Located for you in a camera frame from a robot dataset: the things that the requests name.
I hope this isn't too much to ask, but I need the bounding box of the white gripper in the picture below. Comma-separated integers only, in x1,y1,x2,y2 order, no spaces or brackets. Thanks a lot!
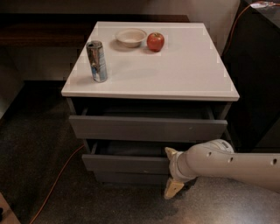
164,147,196,200

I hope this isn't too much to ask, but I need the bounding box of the grey drawer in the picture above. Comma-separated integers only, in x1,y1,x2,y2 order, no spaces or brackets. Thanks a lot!
69,103,228,143
94,172,168,185
81,139,187,175

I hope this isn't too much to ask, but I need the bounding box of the silver blue redbull can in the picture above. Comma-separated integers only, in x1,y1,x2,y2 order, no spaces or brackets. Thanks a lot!
86,40,108,83

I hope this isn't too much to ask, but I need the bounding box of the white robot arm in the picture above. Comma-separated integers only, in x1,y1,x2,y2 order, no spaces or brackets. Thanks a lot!
164,139,280,200

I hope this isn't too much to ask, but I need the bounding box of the grey bottom drawer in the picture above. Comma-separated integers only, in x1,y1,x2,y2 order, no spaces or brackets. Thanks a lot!
94,172,168,185

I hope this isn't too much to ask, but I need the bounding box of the white top grey drawer cabinet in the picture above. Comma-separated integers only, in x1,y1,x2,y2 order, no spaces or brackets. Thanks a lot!
60,21,241,187

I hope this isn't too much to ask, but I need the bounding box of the grey top drawer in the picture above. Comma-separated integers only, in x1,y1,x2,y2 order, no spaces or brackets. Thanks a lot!
69,103,228,143

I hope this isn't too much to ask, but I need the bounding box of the red apple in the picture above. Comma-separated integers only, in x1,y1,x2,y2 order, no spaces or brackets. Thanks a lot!
146,32,165,52

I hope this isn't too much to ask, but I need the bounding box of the white paper bowl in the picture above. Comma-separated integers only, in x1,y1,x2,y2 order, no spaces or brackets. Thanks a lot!
115,28,147,48

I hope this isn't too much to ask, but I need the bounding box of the black cabinet on right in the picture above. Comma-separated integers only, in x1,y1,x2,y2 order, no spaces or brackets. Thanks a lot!
222,0,280,153

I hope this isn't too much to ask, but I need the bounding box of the dark wooden bench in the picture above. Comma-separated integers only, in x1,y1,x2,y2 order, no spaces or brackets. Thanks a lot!
0,13,189,47

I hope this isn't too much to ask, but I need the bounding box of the orange power cable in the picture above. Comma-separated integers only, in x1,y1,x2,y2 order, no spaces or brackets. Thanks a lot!
28,1,280,224

